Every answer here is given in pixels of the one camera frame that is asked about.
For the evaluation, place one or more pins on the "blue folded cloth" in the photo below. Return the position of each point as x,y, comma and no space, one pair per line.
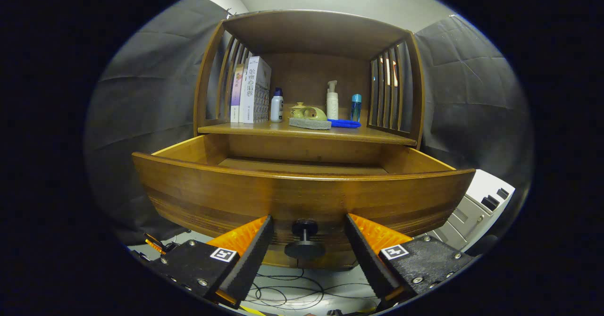
344,123

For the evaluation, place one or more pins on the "black backdrop cloth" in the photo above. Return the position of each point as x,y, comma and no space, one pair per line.
141,118

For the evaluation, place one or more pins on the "black drawer knob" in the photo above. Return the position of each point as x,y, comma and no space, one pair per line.
304,250

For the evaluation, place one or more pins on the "orange black floor tool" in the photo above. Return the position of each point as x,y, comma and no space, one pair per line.
155,246

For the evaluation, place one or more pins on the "white pump bottle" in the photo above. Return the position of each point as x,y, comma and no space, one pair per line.
332,103

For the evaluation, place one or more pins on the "yellow lidded ceramic teacup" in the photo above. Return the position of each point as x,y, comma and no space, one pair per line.
299,105

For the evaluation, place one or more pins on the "brown wooden drawer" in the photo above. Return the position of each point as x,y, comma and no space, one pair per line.
236,193

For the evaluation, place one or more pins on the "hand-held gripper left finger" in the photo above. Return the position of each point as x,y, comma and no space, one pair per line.
250,254

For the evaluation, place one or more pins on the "thin pink purple book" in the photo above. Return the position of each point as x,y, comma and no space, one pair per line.
237,92

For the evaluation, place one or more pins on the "white grey appliance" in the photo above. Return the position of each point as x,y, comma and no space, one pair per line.
476,207

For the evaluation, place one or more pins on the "wooden countertop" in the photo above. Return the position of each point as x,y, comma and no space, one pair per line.
264,127

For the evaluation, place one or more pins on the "white bottle blue cap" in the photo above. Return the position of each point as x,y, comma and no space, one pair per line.
277,108

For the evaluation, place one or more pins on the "thick white patterned book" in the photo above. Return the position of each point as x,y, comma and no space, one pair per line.
257,89

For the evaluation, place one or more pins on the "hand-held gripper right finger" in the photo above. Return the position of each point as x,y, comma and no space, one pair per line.
367,254

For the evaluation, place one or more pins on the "clear blue bottle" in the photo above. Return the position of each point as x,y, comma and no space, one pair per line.
356,108

